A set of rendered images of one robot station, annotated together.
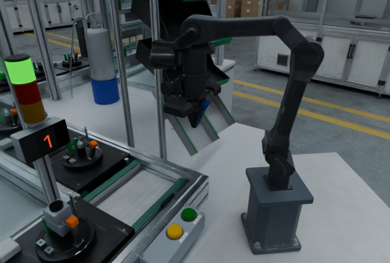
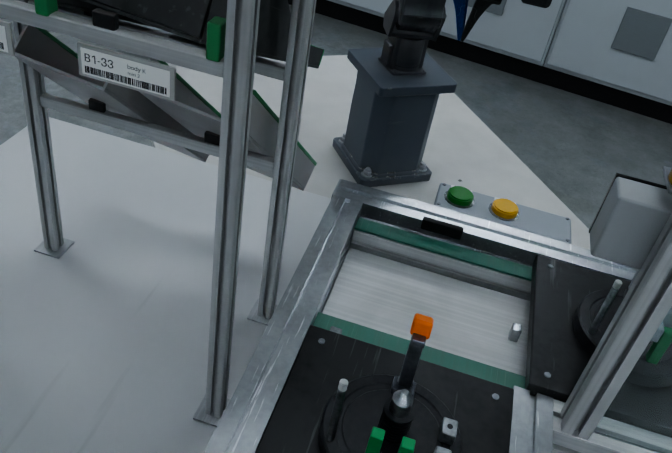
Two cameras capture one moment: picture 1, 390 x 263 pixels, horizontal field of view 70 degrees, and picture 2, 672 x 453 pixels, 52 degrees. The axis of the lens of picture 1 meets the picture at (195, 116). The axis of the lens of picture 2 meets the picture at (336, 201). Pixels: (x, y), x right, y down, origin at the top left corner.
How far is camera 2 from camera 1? 132 cm
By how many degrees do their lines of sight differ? 90
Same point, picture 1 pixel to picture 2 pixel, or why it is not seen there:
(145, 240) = (540, 241)
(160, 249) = (542, 223)
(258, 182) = (412, 80)
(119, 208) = (470, 329)
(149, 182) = (362, 297)
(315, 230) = not seen: hidden behind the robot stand
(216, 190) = (301, 217)
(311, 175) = (216, 101)
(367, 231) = (335, 84)
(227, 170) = not seen: hidden behind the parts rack
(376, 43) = not seen: outside the picture
